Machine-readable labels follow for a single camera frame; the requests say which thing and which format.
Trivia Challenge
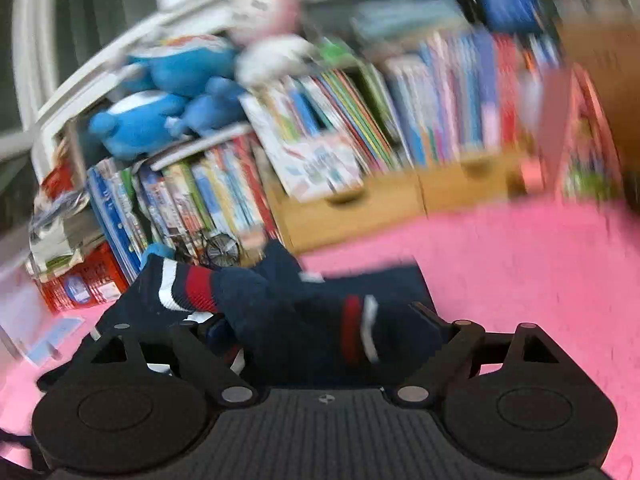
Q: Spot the pink bunny print blanket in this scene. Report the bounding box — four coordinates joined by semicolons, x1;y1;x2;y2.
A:
1;200;639;479

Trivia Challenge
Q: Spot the pink white plush toy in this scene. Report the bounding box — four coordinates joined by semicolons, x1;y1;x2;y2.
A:
228;0;318;88

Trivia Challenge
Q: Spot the white pocket printer box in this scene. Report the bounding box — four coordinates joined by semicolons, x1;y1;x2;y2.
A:
240;94;362;202

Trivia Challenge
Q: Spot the miniature black bicycle model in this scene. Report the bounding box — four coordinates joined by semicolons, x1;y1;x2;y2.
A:
163;230;241;268

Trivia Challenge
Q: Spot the red plastic crate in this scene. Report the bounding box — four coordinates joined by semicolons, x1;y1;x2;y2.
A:
35;242;128;314

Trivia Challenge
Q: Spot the blue plush toy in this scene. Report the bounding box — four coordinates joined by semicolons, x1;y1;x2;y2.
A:
88;35;245;160

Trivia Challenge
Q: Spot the stack of papers and magazines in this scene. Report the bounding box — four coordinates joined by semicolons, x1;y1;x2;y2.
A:
26;139;104;283

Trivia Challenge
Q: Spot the white and navy zip jacket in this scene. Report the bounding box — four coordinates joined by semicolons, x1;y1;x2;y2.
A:
76;240;446;388

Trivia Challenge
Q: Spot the blue plush ball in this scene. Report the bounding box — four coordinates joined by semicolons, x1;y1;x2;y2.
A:
140;243;176;268

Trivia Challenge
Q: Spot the wooden drawer organizer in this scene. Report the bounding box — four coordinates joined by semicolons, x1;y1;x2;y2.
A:
260;150;544;255

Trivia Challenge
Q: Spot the blue notebook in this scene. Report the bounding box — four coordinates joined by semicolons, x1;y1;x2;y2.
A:
24;318;85;366

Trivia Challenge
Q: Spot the row of standing books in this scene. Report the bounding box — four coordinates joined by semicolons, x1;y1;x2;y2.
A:
84;24;626;286

